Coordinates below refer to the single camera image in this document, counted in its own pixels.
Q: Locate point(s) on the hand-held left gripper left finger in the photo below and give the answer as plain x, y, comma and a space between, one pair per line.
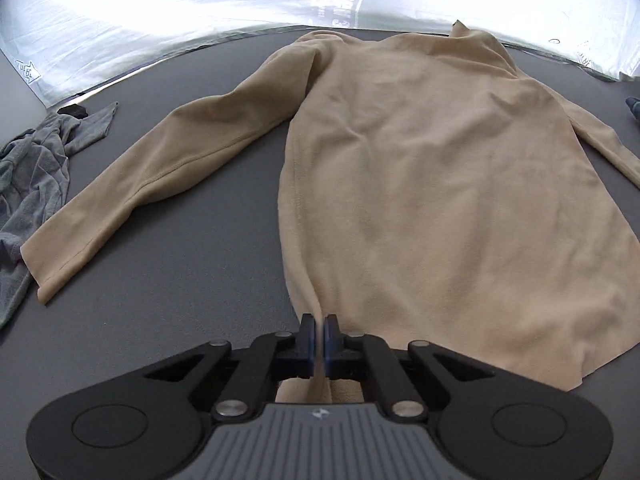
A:
310, 347

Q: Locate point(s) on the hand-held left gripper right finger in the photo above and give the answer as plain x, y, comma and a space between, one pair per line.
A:
328, 347

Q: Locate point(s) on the beige long-sleeved sweater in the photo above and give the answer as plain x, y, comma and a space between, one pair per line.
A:
425, 185

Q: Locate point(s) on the grey crumpled garment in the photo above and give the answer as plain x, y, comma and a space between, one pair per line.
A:
35, 180

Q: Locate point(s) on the small black cloth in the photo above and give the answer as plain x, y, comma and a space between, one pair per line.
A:
73, 111

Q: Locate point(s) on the white printed blanket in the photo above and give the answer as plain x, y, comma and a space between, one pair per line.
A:
210, 5

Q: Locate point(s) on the small blue object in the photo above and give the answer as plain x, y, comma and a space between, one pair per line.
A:
634, 108

